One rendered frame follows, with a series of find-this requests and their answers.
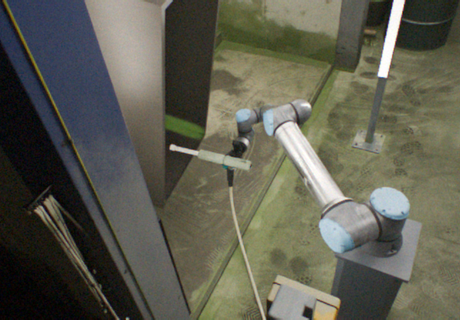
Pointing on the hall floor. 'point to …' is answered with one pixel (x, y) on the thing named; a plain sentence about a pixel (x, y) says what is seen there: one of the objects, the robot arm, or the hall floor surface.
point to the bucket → (376, 12)
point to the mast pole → (376, 108)
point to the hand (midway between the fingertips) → (228, 166)
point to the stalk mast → (292, 305)
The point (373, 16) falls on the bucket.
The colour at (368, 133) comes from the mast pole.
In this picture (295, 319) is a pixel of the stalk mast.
